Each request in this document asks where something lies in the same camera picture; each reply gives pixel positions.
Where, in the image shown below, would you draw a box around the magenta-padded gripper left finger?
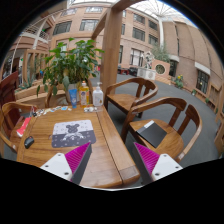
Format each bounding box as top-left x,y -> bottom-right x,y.
41,143 -> 92,185

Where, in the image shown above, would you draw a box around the potted green plant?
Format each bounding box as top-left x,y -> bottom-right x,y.
43,39 -> 103,102

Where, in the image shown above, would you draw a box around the wooden armchair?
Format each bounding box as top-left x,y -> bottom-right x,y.
121,97 -> 202,162
104,77 -> 158,114
0,101 -> 38,152

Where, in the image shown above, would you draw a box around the blue tube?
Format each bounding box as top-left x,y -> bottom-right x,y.
69,88 -> 77,108

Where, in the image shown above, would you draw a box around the black notebook on chair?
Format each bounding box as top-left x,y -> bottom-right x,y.
137,121 -> 167,148

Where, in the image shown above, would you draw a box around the wooden armchair left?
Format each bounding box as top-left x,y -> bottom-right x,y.
0,101 -> 38,152

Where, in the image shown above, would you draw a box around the wooden pillar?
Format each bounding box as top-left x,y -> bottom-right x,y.
91,0 -> 142,92

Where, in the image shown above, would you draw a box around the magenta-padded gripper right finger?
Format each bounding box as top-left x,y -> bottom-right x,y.
133,142 -> 182,183

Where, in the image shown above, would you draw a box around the yellow liquid bottle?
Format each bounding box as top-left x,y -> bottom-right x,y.
79,81 -> 89,107

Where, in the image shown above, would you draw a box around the wooden armchair near right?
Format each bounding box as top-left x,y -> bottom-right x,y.
121,97 -> 202,162

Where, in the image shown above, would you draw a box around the black computer mouse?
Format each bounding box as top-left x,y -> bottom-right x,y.
24,136 -> 34,149

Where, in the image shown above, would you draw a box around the grey bear-print mouse pad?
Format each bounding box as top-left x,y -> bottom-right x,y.
52,120 -> 96,148

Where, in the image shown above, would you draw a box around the wooden armchair far right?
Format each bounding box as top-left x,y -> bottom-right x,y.
104,77 -> 158,114

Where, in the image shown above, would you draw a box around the scattered cards on table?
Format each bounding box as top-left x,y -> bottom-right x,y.
35,106 -> 72,117

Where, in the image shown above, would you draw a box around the white pump sanitizer bottle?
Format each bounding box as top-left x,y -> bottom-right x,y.
93,82 -> 103,107

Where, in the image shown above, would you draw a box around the small white wrapped items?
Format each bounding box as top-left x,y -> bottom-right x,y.
84,107 -> 97,112

